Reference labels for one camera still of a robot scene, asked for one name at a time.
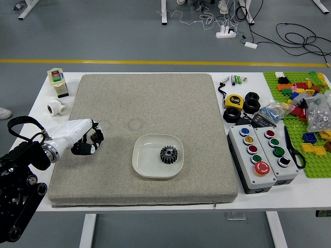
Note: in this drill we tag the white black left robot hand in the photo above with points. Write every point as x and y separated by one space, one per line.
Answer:
72 131

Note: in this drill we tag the big black gear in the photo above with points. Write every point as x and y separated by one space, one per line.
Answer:
168 154

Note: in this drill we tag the black plastic nut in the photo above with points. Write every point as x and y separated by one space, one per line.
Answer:
248 95
227 115
247 106

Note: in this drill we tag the grey five-button control box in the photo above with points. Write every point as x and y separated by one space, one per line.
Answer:
248 170

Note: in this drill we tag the grey four-button control box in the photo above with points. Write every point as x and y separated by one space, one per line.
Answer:
289 170

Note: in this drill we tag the white pipe tee fitting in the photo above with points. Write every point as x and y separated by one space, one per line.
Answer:
57 107

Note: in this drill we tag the grey-brown mat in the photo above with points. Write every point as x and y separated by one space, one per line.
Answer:
144 103

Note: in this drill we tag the white square plate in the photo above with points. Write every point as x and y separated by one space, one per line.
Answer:
147 165

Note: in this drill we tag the white table leg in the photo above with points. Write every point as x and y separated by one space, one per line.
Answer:
87 232
277 232

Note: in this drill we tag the white background desk leg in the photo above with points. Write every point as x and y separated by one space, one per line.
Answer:
164 13
322 6
248 13
27 9

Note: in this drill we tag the yellow tape measure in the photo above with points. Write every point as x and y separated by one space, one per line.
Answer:
233 101

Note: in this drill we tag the black white marker pen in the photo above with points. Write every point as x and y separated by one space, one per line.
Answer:
232 80

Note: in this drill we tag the green battery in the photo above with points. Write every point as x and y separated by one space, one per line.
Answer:
236 79
240 79

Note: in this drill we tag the white power strip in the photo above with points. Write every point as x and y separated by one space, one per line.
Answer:
225 33

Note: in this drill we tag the black display module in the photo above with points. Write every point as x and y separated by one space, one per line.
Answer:
263 121

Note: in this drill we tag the white power adapter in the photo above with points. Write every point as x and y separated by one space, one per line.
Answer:
250 45

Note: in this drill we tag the clear bag of blue parts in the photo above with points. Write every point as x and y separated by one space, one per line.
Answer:
271 112

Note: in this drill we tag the white toy brick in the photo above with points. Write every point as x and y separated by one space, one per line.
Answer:
279 75

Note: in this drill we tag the black toy brick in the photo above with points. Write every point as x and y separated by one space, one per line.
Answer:
283 80

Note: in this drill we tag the small green toy brick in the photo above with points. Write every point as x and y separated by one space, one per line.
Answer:
286 91

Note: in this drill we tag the black scissors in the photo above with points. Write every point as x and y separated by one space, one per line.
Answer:
291 146

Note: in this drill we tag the red toy brick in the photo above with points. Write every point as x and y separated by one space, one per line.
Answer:
300 85

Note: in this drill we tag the grey toy brick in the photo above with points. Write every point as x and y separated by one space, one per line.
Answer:
303 97

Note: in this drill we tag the yellow square toy tile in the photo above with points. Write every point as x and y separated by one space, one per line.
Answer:
307 147
319 150

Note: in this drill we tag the blue square toy brick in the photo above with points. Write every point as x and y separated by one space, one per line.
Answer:
309 137

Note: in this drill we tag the green brick baseplate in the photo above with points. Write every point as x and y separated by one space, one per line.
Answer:
314 165

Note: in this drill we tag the clear bag of silver nuts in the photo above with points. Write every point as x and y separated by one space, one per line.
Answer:
318 116

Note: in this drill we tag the long green toy brick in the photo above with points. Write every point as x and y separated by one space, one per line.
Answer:
316 78

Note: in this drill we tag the cream switch box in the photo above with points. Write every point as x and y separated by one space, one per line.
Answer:
57 82

